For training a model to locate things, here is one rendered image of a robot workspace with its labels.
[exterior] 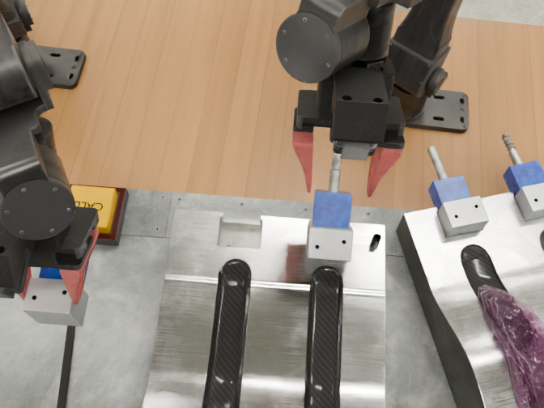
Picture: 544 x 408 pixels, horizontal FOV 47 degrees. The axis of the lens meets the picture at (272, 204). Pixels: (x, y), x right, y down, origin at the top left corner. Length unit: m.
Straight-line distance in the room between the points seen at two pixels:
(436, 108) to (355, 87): 0.47
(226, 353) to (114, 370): 0.16
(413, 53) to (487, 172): 0.23
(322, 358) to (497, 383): 0.19
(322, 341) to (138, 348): 0.24
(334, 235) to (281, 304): 0.10
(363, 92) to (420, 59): 0.33
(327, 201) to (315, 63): 0.25
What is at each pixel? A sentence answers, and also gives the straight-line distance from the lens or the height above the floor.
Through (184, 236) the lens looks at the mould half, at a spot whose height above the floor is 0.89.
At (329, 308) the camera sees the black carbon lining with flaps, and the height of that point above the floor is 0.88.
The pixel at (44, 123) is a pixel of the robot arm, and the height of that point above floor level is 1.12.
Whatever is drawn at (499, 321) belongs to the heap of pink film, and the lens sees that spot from 0.77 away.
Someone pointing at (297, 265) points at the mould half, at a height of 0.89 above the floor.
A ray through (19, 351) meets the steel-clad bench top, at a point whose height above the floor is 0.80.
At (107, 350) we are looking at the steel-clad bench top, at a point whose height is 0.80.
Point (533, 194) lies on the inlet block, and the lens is 0.88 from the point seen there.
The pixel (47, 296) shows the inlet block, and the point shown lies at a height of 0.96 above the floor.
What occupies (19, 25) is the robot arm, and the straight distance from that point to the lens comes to 0.96.
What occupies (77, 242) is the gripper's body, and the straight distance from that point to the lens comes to 0.62.
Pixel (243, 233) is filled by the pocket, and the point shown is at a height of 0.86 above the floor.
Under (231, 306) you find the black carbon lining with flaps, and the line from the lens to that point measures 0.75.
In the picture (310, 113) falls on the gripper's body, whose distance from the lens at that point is 0.60.
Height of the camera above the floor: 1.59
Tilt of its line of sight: 63 degrees down
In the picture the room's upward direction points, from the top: 2 degrees clockwise
